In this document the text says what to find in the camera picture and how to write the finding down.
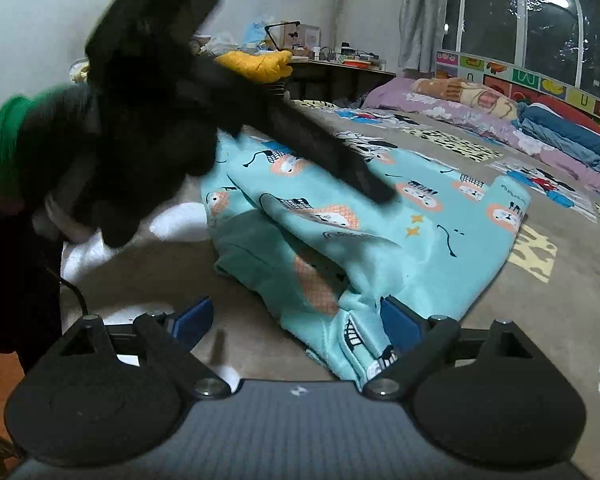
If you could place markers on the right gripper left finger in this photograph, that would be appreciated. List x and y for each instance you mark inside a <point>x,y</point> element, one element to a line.
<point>164,342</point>

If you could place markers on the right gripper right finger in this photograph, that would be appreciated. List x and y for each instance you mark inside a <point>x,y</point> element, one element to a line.
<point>422,347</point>

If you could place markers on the teal printed children's garment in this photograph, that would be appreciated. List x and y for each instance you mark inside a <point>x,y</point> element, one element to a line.
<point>322,256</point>

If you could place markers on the yellow folded garment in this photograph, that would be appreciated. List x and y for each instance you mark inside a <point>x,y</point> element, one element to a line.
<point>264,68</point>

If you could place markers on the Mickey Mouse carpet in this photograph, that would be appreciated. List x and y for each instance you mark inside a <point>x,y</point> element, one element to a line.
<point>549,285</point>

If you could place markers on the cardboard box on desk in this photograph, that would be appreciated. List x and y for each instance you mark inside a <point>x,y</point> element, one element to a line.
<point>298,38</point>

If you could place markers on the dark wooden desk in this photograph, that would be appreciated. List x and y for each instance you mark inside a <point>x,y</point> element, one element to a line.
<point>332,82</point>

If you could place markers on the purple floral quilt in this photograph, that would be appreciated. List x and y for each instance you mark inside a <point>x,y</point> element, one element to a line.
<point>397,94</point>

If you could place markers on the blue folded blanket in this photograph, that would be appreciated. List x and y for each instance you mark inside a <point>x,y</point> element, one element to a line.
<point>543,124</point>

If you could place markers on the grey curtain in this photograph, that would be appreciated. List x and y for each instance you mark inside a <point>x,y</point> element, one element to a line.
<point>421,25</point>

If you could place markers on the window with plastic film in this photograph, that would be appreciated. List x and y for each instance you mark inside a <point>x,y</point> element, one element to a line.
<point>556,38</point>

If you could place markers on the colourful alphabet wall mat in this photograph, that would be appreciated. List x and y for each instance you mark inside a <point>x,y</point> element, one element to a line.
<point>515,82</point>

